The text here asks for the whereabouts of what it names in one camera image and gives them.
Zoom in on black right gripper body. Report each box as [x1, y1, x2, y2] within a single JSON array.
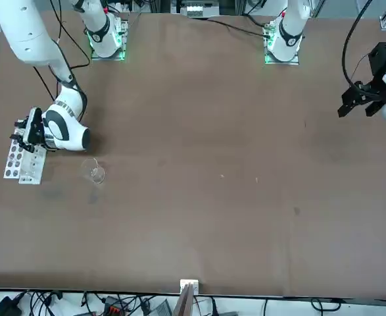
[[26, 107, 45, 145]]

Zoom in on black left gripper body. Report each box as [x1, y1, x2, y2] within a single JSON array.
[[369, 41, 386, 96]]

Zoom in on white test tube rack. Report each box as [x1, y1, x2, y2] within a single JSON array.
[[3, 130, 47, 185]]

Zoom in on clear glass beaker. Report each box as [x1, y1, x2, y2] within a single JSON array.
[[80, 157, 107, 184]]

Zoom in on black power adapter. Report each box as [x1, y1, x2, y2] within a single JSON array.
[[0, 296, 22, 316]]

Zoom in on white power strip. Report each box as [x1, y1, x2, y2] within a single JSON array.
[[181, 0, 220, 17]]

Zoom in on black device with red plugs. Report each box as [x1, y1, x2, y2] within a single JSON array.
[[102, 296, 128, 315]]

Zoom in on thick black cable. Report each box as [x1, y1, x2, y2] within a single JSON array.
[[341, 0, 377, 87]]

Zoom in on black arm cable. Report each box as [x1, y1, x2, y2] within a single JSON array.
[[31, 9, 91, 103]]

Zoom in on black base cable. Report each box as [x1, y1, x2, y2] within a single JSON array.
[[205, 18, 270, 38]]

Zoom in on aluminium camera mount post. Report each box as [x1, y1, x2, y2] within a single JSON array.
[[174, 278, 201, 316]]

